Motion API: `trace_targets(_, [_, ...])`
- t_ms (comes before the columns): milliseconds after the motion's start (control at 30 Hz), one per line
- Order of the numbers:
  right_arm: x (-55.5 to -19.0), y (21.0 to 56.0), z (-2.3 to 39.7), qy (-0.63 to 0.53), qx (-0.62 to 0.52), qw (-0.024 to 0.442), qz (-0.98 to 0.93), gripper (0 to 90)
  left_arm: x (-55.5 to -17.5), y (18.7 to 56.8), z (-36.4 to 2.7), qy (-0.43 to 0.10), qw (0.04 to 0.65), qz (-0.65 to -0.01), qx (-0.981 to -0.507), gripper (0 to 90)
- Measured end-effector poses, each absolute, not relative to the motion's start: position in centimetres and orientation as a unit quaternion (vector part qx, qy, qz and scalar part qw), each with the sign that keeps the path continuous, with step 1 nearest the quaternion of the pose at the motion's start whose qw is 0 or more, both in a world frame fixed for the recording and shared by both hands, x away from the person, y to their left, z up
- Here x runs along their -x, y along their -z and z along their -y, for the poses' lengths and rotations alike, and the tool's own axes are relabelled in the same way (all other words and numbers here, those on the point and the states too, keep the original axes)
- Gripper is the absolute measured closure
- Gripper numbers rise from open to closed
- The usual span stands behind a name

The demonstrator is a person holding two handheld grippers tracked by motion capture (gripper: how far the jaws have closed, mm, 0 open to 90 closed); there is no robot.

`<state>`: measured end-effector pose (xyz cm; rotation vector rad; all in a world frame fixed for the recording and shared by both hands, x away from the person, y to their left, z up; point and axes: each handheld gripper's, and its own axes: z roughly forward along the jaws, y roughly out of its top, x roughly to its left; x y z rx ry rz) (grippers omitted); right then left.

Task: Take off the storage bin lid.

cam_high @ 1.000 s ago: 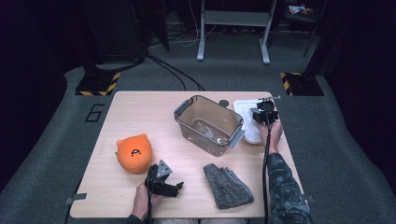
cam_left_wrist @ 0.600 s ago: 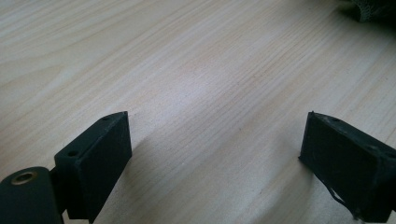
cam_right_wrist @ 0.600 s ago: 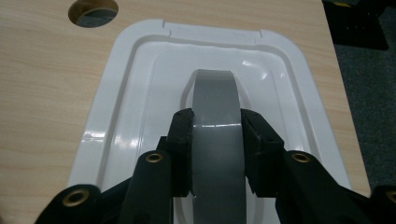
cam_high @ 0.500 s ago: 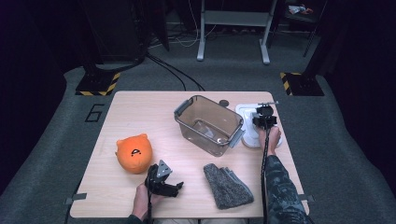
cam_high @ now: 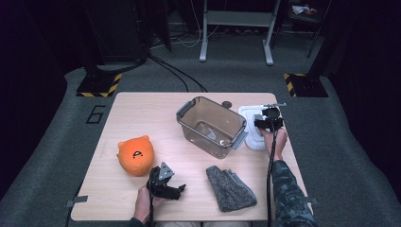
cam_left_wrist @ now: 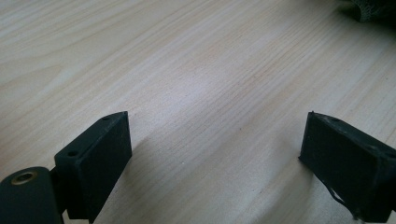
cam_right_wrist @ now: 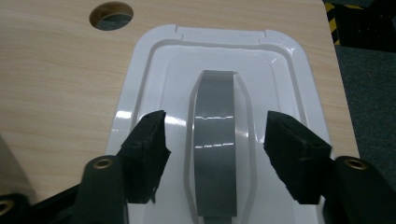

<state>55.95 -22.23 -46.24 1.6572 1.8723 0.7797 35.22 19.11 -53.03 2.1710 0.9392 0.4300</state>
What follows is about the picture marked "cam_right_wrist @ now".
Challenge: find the black stand with striped base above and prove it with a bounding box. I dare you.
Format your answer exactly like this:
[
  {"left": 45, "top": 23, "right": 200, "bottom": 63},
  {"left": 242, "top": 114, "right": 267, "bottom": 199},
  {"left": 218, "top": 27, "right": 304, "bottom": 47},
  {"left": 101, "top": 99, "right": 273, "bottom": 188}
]
[{"left": 323, "top": 0, "right": 396, "bottom": 53}]

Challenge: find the grey lidded storage box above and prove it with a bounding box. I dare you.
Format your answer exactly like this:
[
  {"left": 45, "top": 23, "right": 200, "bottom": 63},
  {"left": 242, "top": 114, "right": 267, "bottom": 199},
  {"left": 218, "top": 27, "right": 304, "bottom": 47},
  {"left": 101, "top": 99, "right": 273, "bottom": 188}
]
[{"left": 105, "top": 24, "right": 336, "bottom": 224}]

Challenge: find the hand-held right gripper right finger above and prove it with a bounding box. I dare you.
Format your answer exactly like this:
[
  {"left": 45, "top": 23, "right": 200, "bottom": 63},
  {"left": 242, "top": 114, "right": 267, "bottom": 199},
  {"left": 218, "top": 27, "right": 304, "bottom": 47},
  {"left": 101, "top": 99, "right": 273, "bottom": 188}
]
[{"left": 262, "top": 110, "right": 333, "bottom": 205}]

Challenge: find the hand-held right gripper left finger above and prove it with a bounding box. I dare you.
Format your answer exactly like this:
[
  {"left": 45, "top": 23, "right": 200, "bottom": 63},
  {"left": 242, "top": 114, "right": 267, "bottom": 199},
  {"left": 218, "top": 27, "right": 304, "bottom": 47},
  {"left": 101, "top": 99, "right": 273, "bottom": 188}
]
[{"left": 117, "top": 109, "right": 172, "bottom": 205}]

